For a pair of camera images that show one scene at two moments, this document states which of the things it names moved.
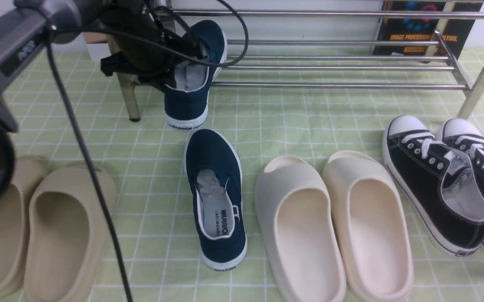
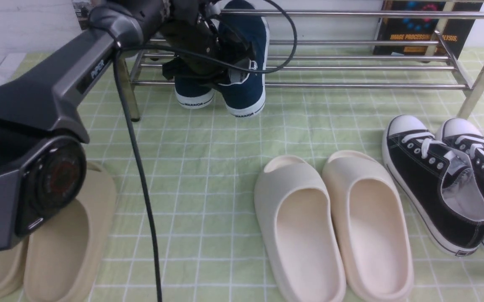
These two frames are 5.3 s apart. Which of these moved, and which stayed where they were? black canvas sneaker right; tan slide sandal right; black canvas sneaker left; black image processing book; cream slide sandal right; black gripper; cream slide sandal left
Moved: black gripper
Stayed: cream slide sandal left; tan slide sandal right; black image processing book; black canvas sneaker left; black canvas sneaker right; cream slide sandal right
